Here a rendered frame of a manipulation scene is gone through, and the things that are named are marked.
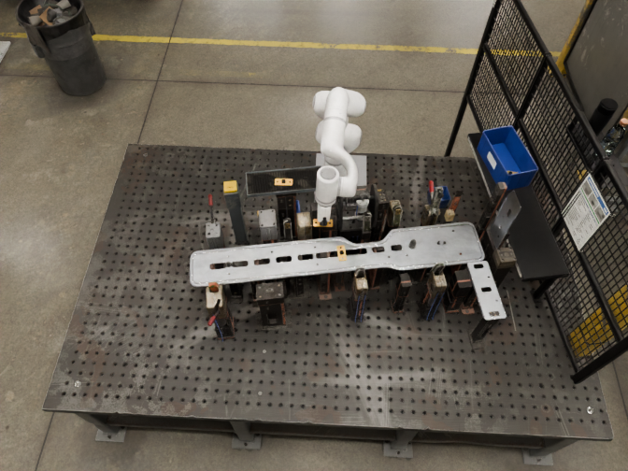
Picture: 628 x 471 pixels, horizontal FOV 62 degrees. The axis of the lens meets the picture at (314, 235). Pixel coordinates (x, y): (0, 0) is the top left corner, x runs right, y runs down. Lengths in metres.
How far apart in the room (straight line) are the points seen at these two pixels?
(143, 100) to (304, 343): 2.89
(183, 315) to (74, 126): 2.47
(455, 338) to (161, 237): 1.63
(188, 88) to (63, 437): 2.89
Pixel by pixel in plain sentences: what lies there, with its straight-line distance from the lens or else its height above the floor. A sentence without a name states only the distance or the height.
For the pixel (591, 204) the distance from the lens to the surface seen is 2.43.
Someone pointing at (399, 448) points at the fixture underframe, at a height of 0.04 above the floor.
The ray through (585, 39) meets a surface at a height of 0.49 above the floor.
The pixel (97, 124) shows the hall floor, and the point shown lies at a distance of 4.69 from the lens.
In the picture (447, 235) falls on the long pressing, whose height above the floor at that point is 1.00.
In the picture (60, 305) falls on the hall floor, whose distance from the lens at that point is 3.79.
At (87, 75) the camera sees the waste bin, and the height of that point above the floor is 0.20.
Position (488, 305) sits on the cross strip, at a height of 1.00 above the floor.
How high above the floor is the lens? 3.10
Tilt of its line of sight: 58 degrees down
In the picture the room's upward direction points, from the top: straight up
